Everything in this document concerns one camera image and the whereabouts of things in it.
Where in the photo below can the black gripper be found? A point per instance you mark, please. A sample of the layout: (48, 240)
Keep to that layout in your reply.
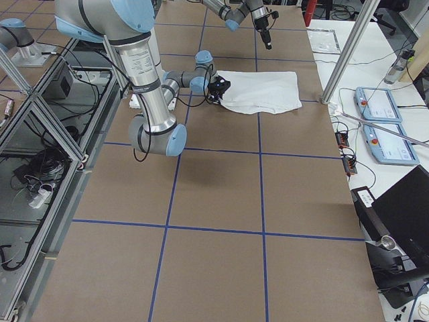
(214, 96)
(262, 25)

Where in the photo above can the black laptop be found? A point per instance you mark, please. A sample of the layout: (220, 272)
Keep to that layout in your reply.
(400, 212)

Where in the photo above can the near blue teach pendant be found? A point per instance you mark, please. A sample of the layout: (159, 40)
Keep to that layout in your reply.
(389, 149)

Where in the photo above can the clear water bottle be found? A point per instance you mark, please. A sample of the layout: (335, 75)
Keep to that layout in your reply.
(398, 67)

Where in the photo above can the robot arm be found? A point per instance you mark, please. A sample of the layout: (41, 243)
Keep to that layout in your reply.
(127, 25)
(234, 17)

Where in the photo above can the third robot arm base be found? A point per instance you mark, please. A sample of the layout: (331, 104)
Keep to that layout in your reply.
(30, 53)

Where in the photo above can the blue teach pendant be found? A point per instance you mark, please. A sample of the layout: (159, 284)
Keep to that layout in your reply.
(389, 149)
(377, 105)

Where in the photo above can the aluminium side frame rail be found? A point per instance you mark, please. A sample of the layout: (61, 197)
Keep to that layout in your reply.
(48, 149)

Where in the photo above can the far blue teach pendant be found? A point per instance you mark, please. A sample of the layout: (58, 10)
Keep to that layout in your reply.
(377, 105)

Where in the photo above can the white printed t-shirt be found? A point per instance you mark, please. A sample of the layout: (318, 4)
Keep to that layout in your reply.
(261, 92)

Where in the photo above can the aluminium frame post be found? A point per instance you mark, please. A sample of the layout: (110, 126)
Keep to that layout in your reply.
(359, 27)

